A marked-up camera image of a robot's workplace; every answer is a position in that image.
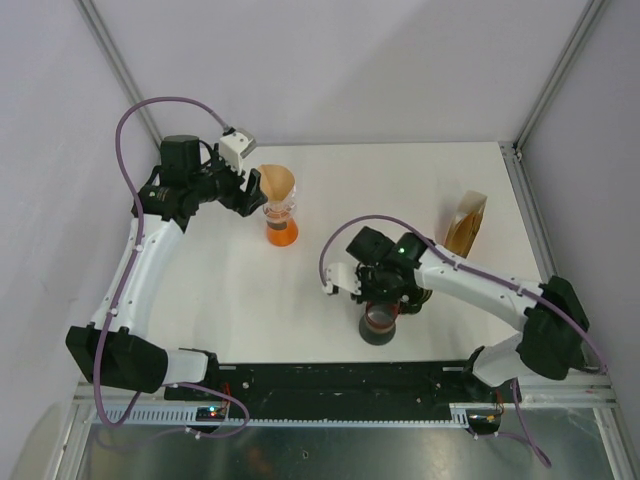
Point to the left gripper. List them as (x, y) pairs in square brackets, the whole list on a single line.
[(238, 198)]

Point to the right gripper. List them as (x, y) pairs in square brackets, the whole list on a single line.
[(366, 295)]

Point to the clear glass dripper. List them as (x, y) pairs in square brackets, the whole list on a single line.
[(279, 213)]

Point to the brown coffee filter stack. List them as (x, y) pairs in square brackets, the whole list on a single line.
[(465, 223)]

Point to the single brown coffee filter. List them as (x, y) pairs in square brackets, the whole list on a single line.
[(276, 181)]

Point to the dark green dripper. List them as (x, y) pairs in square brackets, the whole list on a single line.
[(412, 303)]

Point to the orange glass flask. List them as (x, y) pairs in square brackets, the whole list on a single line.
[(282, 234)]

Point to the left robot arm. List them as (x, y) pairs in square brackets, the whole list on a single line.
[(113, 349)]

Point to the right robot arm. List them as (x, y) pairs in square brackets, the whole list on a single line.
[(548, 318)]

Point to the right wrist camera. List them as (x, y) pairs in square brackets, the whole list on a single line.
[(341, 277)]

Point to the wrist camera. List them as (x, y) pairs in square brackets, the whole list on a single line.
[(341, 277), (235, 146)]

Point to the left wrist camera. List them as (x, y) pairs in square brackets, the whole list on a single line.
[(235, 146)]

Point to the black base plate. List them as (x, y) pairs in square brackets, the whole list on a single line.
[(353, 388)]

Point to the grey cable duct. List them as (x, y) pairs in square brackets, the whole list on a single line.
[(182, 415)]

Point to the aluminium rail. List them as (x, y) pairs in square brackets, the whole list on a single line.
[(578, 390)]

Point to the left aluminium frame post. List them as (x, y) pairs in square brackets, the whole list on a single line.
[(105, 42)]

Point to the aluminium frame post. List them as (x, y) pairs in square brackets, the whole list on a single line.
[(575, 44), (105, 42)]

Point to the right aluminium frame post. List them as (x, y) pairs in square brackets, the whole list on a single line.
[(575, 44)]

